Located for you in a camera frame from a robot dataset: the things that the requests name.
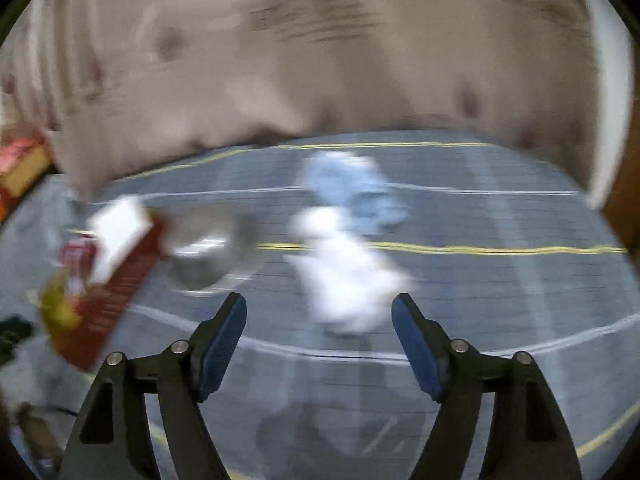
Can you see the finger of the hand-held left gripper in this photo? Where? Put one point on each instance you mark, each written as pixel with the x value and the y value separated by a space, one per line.
pixel 12 335

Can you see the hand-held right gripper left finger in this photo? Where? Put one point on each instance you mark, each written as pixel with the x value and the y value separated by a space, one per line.
pixel 222 345

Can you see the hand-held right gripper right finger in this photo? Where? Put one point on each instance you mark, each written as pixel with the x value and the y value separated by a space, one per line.
pixel 417 347

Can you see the red tin box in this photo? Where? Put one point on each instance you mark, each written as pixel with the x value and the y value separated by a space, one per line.
pixel 115 300

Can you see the white fluffy cloth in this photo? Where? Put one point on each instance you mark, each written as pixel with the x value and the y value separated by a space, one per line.
pixel 340 270

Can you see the white foam block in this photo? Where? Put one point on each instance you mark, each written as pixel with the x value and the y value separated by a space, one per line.
pixel 117 237

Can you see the light blue towel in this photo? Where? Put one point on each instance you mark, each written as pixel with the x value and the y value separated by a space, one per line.
pixel 345 180

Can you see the steel bowl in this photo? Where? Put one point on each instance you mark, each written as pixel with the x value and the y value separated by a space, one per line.
pixel 210 255

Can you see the grey plaid bed sheet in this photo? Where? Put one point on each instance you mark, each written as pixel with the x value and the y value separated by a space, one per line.
pixel 500 285

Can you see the orange cardboard box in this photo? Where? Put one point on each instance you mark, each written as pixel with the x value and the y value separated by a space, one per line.
pixel 20 170

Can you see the brown wooden door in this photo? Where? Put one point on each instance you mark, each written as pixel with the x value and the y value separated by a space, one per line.
pixel 625 220

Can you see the beige leaf print curtain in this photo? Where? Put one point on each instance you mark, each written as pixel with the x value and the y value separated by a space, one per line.
pixel 300 75

